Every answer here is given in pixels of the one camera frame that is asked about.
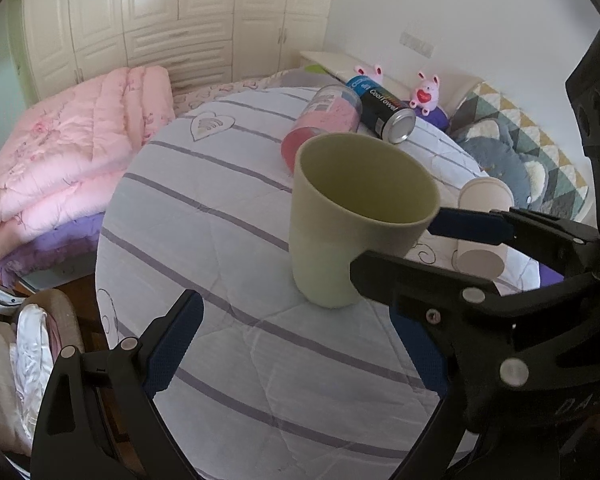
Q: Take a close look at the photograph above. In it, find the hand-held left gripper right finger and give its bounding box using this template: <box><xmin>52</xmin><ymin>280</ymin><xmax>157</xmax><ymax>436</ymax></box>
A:
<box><xmin>388</xmin><ymin>309</ymin><xmax>486</xmax><ymax>480</ymax></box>

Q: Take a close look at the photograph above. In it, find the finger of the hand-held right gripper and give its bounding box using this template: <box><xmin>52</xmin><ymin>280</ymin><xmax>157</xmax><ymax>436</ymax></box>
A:
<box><xmin>426</xmin><ymin>206</ymin><xmax>600</xmax><ymax>277</ymax></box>
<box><xmin>349</xmin><ymin>251</ymin><xmax>557</xmax><ymax>434</ymax></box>

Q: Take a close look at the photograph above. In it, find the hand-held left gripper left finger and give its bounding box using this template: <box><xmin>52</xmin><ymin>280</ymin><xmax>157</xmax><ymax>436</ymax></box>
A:
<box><xmin>30</xmin><ymin>289</ymin><xmax>205</xmax><ymax>480</ymax></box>

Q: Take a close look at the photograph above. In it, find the pale green cup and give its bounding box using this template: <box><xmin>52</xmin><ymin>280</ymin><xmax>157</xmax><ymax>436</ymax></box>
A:
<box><xmin>287</xmin><ymin>132</ymin><xmax>441</xmax><ymax>310</ymax></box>

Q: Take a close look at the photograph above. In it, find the beige paper cup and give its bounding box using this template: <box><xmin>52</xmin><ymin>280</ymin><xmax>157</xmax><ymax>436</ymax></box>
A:
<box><xmin>452</xmin><ymin>176</ymin><xmax>514</xmax><ymax>281</ymax></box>

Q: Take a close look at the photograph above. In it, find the grey plush pillow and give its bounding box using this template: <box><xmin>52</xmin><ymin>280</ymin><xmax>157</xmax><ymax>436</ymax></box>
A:
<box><xmin>452</xmin><ymin>116</ymin><xmax>547</xmax><ymax>211</ymax></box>

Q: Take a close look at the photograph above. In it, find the purple cushion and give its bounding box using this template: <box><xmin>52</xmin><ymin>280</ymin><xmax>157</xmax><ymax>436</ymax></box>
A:
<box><xmin>409</xmin><ymin>104</ymin><xmax>452</xmax><ymax>132</ymax></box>

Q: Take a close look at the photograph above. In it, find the pink plush bunny with heart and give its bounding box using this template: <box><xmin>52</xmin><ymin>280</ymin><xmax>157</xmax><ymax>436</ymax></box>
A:
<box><xmin>409</xmin><ymin>71</ymin><xmax>444</xmax><ymax>116</ymax></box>

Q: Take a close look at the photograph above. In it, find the white striped quilted cloth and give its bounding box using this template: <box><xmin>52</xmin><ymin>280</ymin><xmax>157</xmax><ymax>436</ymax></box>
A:
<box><xmin>94</xmin><ymin>87</ymin><xmax>542</xmax><ymax>480</ymax></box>

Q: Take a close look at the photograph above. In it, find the black canister with blue label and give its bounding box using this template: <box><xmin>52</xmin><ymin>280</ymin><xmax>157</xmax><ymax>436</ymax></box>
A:
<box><xmin>345</xmin><ymin>75</ymin><xmax>417</xmax><ymax>145</ymax></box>

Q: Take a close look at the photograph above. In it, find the purple blanket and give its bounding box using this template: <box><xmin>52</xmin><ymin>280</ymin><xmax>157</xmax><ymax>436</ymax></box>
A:
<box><xmin>0</xmin><ymin>210</ymin><xmax>106</xmax><ymax>281</ymax></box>

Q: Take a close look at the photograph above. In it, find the small pink plush bunny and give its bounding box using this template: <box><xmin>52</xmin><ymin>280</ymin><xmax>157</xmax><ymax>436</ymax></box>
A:
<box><xmin>355</xmin><ymin>63</ymin><xmax>386</xmax><ymax>84</ymax></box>

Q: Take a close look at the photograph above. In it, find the clear canister with pink towel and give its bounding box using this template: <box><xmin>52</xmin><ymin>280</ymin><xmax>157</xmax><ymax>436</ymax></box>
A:
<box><xmin>280</xmin><ymin>84</ymin><xmax>364</xmax><ymax>177</ymax></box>

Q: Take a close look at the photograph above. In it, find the pink folded quilt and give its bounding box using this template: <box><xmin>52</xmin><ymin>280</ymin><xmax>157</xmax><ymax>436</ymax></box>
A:
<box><xmin>0</xmin><ymin>66</ymin><xmax>176</xmax><ymax>271</ymax></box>

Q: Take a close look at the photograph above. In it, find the heart print bed sheet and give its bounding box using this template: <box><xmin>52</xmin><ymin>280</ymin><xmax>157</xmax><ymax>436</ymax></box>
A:
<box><xmin>171</xmin><ymin>69</ymin><xmax>306</xmax><ymax>122</ymax></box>

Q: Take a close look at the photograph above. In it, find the white wardrobe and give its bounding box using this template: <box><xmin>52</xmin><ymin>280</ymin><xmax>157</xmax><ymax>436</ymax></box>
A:
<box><xmin>7</xmin><ymin>0</ymin><xmax>338</xmax><ymax>106</ymax></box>

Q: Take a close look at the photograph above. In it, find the white wall switch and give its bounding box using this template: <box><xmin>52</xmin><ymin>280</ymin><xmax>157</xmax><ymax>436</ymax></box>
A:
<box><xmin>399</xmin><ymin>31</ymin><xmax>437</xmax><ymax>59</ymax></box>

